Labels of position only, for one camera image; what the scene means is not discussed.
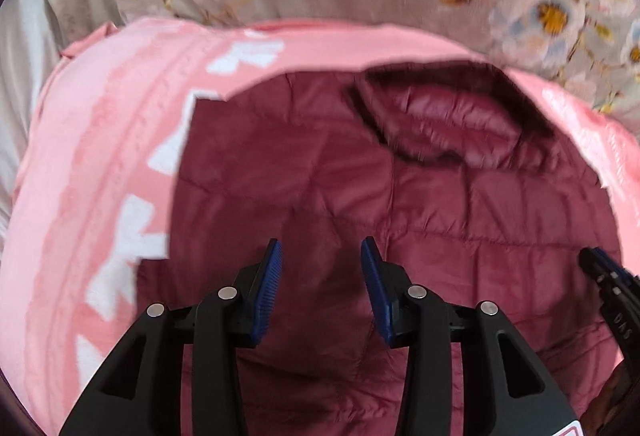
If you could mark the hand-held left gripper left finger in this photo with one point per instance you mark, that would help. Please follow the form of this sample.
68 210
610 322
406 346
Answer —
270 281

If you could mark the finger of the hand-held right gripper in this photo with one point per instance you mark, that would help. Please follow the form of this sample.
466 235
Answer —
600 266

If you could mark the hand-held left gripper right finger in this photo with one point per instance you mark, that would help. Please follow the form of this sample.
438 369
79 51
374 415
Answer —
372 286

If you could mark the maroon puffer jacket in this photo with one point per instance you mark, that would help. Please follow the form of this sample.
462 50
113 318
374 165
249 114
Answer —
450 226

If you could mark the person's right forearm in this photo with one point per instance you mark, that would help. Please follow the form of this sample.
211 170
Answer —
615 401

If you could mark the pink blanket with white print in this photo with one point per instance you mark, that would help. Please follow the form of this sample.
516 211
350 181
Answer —
90 140

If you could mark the white satin cloth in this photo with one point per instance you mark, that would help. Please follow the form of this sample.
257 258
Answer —
25 40

